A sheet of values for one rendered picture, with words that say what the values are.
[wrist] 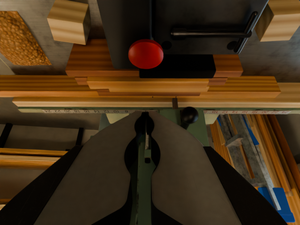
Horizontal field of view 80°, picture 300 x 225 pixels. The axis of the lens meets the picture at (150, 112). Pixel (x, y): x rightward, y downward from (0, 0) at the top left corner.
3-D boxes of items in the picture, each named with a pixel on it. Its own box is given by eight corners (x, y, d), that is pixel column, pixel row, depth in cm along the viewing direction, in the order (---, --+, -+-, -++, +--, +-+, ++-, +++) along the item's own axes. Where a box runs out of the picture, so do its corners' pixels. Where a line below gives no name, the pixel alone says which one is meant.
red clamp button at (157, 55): (164, 36, 14) (164, 44, 14) (162, 63, 17) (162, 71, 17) (127, 36, 15) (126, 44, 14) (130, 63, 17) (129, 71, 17)
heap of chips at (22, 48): (17, 10, 24) (11, 19, 24) (52, 64, 33) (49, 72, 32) (-35, 10, 24) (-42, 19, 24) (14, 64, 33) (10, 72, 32)
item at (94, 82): (202, 45, 29) (209, 81, 25) (199, 54, 31) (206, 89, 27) (94, 45, 29) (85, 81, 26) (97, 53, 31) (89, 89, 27)
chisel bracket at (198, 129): (202, 99, 28) (211, 154, 23) (186, 135, 40) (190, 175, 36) (154, 99, 28) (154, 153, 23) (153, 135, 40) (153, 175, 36)
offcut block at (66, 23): (89, 3, 24) (82, 23, 21) (91, 25, 26) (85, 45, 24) (56, -3, 23) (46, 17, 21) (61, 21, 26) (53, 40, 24)
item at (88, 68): (232, 38, 28) (243, 71, 25) (229, 45, 29) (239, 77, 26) (74, 38, 28) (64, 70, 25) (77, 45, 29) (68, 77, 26)
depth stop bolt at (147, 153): (155, 114, 38) (155, 161, 33) (155, 118, 40) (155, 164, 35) (145, 114, 38) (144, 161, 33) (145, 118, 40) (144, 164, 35)
